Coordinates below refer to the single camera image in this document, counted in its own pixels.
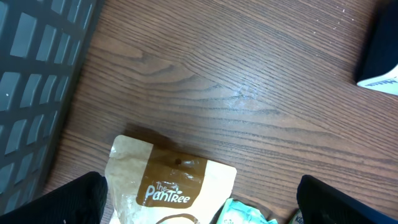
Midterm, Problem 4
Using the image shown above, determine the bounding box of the teal snack bar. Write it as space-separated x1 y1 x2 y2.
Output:
216 198 278 224

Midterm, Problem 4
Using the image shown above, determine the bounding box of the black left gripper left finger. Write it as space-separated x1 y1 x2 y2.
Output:
1 172 108 224

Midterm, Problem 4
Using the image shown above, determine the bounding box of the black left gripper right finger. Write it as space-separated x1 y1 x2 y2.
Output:
297 175 397 224

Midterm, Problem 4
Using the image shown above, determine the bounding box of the teal Kleenex tissue pack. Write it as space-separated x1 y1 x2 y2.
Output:
289 209 304 224

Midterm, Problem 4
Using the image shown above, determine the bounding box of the brown snack packet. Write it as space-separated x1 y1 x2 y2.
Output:
104 135 237 223

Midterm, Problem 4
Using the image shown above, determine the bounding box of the white barcode scanner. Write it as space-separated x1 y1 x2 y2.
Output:
356 1 397 95

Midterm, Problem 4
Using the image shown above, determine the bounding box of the dark grey mesh basket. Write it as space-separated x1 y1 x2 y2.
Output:
1 0 104 214

